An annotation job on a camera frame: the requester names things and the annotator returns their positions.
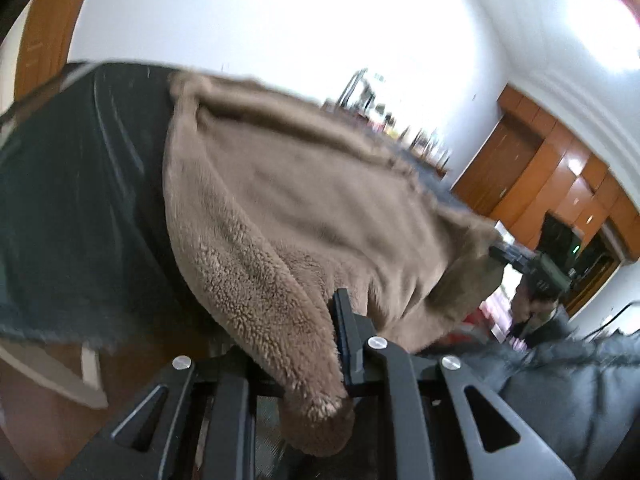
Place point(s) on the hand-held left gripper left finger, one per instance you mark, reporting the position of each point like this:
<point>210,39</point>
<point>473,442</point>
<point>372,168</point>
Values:
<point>235,400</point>

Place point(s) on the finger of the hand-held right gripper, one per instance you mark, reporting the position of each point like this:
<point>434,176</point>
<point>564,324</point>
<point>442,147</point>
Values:
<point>507,253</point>

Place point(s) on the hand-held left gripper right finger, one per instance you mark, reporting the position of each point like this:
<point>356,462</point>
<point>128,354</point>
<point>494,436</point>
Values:
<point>352,355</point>

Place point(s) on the brown fleece garment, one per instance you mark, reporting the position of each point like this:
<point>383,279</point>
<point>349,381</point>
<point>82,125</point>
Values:
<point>300,220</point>

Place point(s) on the person's right hand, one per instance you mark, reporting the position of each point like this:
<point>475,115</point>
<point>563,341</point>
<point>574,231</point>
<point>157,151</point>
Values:
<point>522,307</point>

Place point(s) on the wooden wardrobe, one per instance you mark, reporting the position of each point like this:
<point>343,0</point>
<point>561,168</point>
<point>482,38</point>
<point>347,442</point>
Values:
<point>540,170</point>

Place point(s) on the wooden desk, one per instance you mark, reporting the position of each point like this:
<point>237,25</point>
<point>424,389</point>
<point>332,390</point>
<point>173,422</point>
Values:
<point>400,140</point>

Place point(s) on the metal desk lamp stand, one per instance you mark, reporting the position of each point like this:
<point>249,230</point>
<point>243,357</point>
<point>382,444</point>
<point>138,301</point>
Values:
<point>357,87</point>

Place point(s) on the wooden door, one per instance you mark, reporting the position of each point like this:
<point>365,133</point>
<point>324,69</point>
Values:
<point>45,35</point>

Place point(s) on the white bed frame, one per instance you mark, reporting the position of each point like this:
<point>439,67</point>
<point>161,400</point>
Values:
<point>50,370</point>

